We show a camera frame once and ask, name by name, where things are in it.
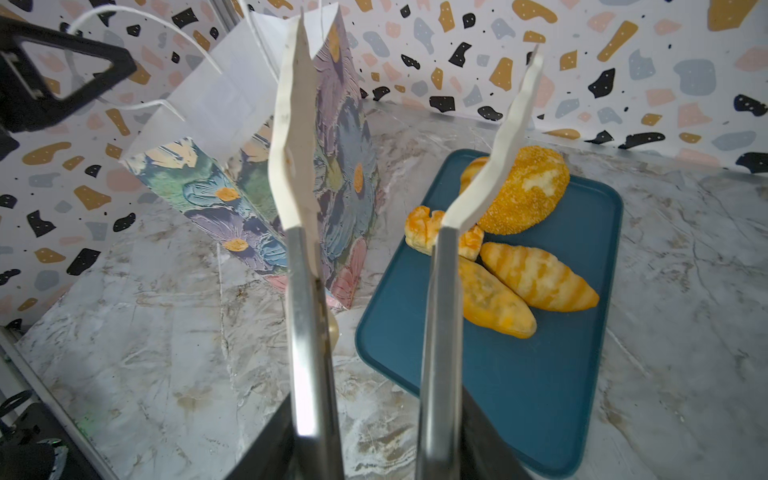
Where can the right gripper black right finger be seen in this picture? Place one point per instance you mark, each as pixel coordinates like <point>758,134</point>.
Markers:
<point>484,455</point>

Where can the metal tongs cream tips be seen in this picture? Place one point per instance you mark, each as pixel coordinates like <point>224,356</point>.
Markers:
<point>317,449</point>

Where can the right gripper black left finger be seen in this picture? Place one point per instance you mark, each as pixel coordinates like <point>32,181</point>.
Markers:
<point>271,455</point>

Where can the large sugared oval bread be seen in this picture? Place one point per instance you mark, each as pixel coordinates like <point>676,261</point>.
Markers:
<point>535,185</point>

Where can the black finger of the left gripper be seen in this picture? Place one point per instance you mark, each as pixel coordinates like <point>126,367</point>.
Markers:
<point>47,75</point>

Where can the striped croissant bread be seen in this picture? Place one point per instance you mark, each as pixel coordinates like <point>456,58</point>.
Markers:
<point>539,278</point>

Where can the floral paper bag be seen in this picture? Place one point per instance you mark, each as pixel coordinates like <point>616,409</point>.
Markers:
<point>206,147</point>

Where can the glossy orange oval bread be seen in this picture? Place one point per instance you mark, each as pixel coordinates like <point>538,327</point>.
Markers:
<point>490,304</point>

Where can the twisted glazed pastry bread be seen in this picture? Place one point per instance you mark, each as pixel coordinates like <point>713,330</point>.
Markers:
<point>422,227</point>

